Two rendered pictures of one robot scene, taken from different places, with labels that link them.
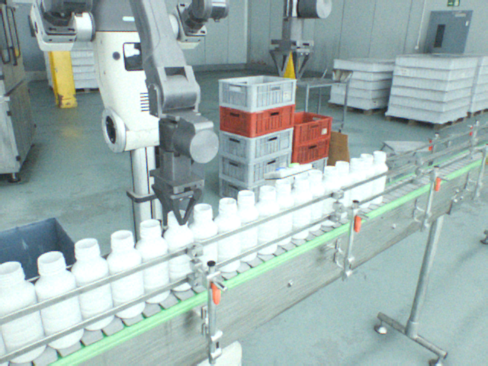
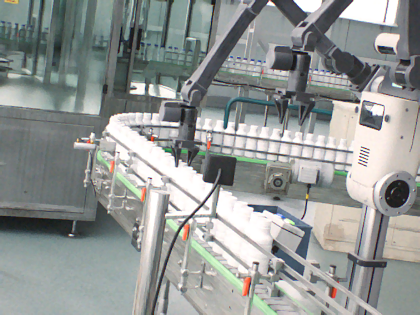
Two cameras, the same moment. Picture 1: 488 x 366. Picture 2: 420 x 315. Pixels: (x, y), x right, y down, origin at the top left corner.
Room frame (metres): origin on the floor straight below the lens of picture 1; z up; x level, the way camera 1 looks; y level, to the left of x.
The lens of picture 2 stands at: (1.61, -2.44, 1.62)
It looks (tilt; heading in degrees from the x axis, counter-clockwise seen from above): 9 degrees down; 108
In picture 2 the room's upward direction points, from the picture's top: 9 degrees clockwise
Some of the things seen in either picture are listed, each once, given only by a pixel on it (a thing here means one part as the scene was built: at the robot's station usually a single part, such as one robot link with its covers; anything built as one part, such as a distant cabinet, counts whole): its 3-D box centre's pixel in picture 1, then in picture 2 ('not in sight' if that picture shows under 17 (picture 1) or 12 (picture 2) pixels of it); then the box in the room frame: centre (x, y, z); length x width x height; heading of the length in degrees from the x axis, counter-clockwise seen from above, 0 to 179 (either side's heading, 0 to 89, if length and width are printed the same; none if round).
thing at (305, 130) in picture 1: (300, 127); not in sight; (3.94, -0.60, 0.55); 0.61 x 0.41 x 0.22; 133
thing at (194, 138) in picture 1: (187, 120); (179, 105); (0.64, 0.10, 1.36); 0.12 x 0.09 x 0.12; 40
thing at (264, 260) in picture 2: (375, 178); (259, 250); (1.12, -0.42, 1.08); 0.06 x 0.06 x 0.17
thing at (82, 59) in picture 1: (77, 69); not in sight; (9.76, 4.21, 0.50); 1.24 x 1.03 x 1.00; 133
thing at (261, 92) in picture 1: (258, 92); not in sight; (3.41, -0.12, 1.00); 0.61 x 0.41 x 0.22; 137
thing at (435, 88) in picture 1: (431, 89); not in sight; (7.03, -3.42, 0.59); 1.24 x 1.03 x 1.17; 132
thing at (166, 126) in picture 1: (176, 134); (187, 115); (0.66, 0.12, 1.33); 0.07 x 0.06 x 0.07; 40
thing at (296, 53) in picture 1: (295, 61); (287, 108); (1.06, -0.13, 1.43); 0.07 x 0.07 x 0.09; 40
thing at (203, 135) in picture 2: not in sight; (206, 134); (0.24, 1.58, 1.08); 0.06 x 0.06 x 0.17
